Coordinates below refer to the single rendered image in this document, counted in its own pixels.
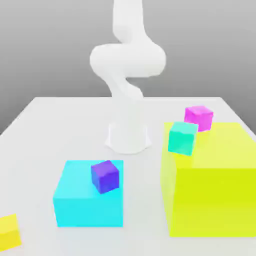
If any large cyan box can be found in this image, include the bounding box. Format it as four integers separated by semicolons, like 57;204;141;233
52;159;124;228

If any large yellow-green box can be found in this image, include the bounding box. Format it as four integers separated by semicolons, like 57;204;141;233
160;121;256;238

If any small purple cube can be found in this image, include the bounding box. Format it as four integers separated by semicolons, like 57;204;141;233
90;159;120;195

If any small teal cube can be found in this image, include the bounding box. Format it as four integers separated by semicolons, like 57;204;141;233
167;121;199;157

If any small yellow cube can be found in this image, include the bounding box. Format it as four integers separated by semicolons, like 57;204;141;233
0;213;22;252

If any small magenta cube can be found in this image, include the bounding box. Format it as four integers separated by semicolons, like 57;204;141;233
183;105;214;133

